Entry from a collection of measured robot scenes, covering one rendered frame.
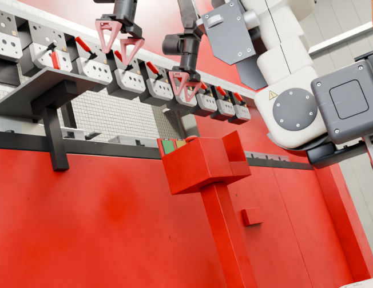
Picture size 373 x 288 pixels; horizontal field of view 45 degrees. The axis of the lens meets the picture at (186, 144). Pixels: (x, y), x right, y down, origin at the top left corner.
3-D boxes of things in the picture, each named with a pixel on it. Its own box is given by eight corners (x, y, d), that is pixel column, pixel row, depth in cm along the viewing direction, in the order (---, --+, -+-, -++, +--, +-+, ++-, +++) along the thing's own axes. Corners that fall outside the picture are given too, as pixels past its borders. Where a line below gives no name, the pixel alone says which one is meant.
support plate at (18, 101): (47, 70, 112) (46, 66, 112) (-15, 112, 125) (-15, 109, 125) (99, 83, 126) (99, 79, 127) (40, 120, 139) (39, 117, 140)
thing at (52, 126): (81, 156, 113) (64, 78, 118) (44, 175, 120) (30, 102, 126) (93, 156, 116) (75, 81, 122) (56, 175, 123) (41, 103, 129)
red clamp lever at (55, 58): (58, 67, 145) (52, 40, 147) (50, 72, 147) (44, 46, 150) (63, 68, 146) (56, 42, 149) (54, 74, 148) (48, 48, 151)
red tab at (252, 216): (250, 224, 192) (245, 208, 194) (246, 226, 193) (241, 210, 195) (265, 222, 204) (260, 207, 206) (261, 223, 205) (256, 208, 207)
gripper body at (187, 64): (171, 71, 152) (175, 49, 153) (183, 79, 162) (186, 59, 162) (189, 71, 150) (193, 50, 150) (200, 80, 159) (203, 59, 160)
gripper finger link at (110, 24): (88, 50, 111) (95, 12, 112) (104, 59, 117) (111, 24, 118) (112, 50, 108) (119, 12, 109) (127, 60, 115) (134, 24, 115)
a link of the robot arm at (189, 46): (197, 35, 153) (202, 41, 158) (178, 35, 156) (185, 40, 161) (193, 55, 153) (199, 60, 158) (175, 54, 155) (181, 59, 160)
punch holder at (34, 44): (37, 63, 144) (28, 19, 148) (20, 75, 148) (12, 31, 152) (73, 72, 156) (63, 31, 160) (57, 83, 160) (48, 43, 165)
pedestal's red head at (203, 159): (210, 177, 124) (193, 117, 129) (171, 195, 134) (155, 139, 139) (252, 175, 139) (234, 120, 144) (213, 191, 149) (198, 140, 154)
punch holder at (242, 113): (240, 116, 260) (231, 90, 264) (227, 122, 264) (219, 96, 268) (252, 119, 272) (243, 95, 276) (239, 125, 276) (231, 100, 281)
